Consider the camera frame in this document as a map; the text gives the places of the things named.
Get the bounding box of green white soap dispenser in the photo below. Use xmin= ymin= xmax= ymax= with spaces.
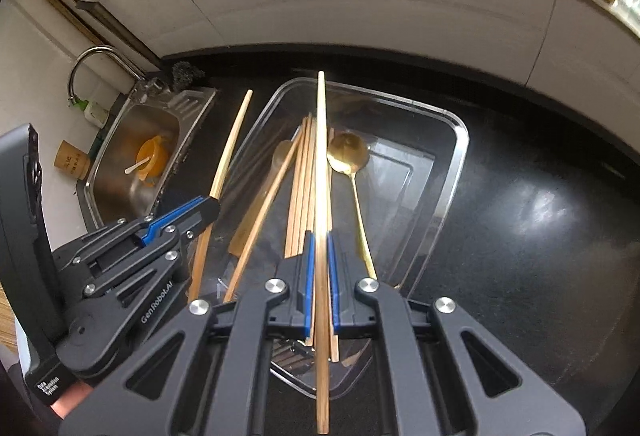
xmin=70 ymin=97 xmax=108 ymax=124

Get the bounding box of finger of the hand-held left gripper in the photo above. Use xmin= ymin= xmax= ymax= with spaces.
xmin=64 ymin=220 xmax=214 ymax=300
xmin=54 ymin=196 xmax=222 ymax=273

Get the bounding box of clear plastic container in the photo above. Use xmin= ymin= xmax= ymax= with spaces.
xmin=215 ymin=77 xmax=470 ymax=399

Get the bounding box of gold metal spoon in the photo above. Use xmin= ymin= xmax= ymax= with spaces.
xmin=326 ymin=131 xmax=378 ymax=282

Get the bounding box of wooden spoon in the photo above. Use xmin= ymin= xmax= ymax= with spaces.
xmin=229 ymin=139 xmax=296 ymax=259

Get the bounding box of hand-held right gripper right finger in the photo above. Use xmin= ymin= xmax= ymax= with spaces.
xmin=327 ymin=231 xmax=587 ymax=436

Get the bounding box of chrome faucet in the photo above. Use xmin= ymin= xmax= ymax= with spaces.
xmin=67 ymin=45 xmax=146 ymax=104

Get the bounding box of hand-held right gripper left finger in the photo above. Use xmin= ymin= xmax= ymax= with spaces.
xmin=59 ymin=231 xmax=317 ymax=436

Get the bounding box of person's left hand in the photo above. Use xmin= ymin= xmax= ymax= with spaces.
xmin=49 ymin=380 xmax=94 ymax=420

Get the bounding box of steel wool scrubber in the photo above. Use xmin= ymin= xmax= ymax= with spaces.
xmin=170 ymin=61 xmax=206 ymax=92

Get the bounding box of stainless steel sink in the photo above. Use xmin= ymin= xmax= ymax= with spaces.
xmin=75 ymin=86 xmax=218 ymax=229

